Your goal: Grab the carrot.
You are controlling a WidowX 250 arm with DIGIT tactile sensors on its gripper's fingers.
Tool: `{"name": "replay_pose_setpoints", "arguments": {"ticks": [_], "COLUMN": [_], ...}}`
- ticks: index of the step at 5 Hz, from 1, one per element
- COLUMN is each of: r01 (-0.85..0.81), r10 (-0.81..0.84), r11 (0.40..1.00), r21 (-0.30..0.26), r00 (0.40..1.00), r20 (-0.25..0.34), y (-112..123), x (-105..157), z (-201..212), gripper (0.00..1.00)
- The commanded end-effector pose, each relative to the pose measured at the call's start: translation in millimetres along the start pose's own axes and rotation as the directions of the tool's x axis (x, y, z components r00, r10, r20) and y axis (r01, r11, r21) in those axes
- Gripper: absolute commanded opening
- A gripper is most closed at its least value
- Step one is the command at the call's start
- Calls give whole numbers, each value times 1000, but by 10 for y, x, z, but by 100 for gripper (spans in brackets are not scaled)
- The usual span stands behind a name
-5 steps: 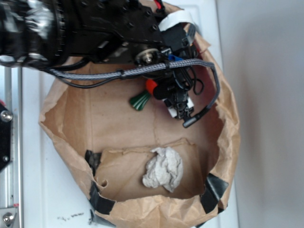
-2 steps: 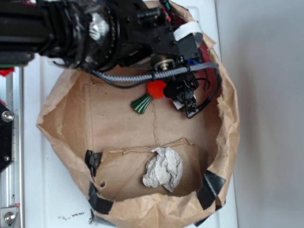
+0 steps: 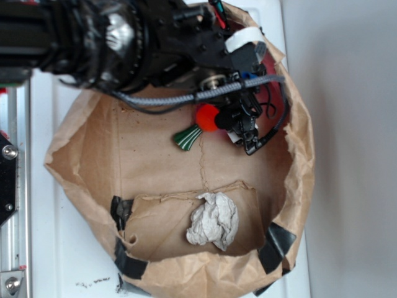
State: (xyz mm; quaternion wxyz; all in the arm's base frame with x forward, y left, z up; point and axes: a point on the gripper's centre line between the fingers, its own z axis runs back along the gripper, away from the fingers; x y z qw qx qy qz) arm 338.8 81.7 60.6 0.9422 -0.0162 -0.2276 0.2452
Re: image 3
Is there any crumpled white paper ball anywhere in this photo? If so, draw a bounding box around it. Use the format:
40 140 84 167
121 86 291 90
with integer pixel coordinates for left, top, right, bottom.
186 192 239 251

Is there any grey braided cable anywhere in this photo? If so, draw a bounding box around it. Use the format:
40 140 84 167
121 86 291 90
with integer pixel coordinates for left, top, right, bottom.
114 73 291 147

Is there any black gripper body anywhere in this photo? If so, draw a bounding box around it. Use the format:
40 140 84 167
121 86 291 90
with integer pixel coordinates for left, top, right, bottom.
145 1 267 102

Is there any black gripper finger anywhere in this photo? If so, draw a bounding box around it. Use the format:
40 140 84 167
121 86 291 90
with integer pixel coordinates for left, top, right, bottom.
215 93 261 155

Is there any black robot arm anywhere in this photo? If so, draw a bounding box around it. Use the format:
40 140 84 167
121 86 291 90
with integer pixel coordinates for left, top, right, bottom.
1 1 277 155

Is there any orange plastic toy carrot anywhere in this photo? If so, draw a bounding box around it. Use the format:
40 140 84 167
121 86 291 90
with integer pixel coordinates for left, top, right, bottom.
173 104 220 151

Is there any aluminium frame rail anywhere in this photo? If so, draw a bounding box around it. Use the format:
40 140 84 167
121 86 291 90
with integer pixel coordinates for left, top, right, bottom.
1 82 32 297

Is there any black mounting plate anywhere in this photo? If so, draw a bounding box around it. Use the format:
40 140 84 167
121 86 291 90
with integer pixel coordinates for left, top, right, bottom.
0 131 19 227

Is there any brown paper bag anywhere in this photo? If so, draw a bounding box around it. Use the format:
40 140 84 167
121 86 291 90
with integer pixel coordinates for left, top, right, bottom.
43 2 316 298

